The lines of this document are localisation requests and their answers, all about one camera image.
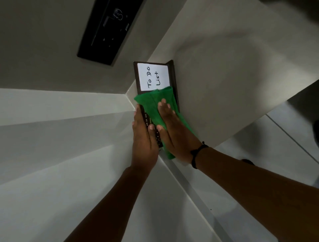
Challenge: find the white paper note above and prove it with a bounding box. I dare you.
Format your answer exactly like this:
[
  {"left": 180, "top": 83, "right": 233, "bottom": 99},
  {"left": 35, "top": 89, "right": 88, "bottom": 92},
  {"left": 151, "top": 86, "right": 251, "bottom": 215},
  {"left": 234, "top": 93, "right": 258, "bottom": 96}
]
[{"left": 137, "top": 62, "right": 171, "bottom": 92}]

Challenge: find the black wall control panel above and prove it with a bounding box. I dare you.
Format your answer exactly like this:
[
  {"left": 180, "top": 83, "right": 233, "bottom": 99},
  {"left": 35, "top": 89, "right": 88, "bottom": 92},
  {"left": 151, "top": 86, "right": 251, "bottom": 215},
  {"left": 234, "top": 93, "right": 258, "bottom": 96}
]
[{"left": 77, "top": 0, "right": 145, "bottom": 66}]

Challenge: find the black wristband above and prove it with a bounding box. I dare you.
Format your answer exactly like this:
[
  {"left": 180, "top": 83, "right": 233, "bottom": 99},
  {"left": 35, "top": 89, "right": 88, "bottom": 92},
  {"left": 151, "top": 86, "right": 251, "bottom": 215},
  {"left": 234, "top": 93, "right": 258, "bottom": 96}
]
[{"left": 190, "top": 141, "right": 209, "bottom": 170}]

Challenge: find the person's left hand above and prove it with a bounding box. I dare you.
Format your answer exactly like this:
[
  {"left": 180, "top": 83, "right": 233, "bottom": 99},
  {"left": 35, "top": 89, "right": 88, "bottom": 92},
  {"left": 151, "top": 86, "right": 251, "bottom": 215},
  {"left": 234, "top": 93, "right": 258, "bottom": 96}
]
[{"left": 131, "top": 104, "right": 160, "bottom": 171}]

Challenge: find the person's right hand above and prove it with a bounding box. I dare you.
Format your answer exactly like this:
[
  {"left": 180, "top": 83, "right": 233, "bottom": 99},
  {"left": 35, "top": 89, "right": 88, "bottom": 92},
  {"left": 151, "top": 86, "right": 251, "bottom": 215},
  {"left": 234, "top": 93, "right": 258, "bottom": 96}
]
[{"left": 156, "top": 98, "right": 202, "bottom": 165}]

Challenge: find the black framed planner board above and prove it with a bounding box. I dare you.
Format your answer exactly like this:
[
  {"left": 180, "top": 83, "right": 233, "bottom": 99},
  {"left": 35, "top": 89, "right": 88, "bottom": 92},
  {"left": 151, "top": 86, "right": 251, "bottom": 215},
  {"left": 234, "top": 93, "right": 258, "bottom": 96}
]
[{"left": 133, "top": 60, "right": 180, "bottom": 149}]

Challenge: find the green microfiber cloth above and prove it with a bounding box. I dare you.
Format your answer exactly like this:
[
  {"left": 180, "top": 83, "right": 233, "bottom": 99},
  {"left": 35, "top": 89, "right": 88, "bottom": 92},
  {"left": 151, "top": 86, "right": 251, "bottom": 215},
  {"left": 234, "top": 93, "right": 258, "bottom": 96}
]
[{"left": 134, "top": 86, "right": 198, "bottom": 160}]

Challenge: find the person's left forearm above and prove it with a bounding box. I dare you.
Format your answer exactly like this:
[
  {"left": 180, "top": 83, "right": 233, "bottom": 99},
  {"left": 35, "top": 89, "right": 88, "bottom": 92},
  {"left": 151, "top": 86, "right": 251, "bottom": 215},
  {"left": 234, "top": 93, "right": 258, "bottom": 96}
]
[{"left": 63, "top": 166, "right": 153, "bottom": 242}]

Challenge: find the person's right forearm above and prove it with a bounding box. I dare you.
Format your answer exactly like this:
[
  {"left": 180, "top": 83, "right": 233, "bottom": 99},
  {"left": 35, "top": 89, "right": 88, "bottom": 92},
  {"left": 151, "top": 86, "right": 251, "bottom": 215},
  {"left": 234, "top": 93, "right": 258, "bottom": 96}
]
[{"left": 195, "top": 147, "right": 319, "bottom": 242}]

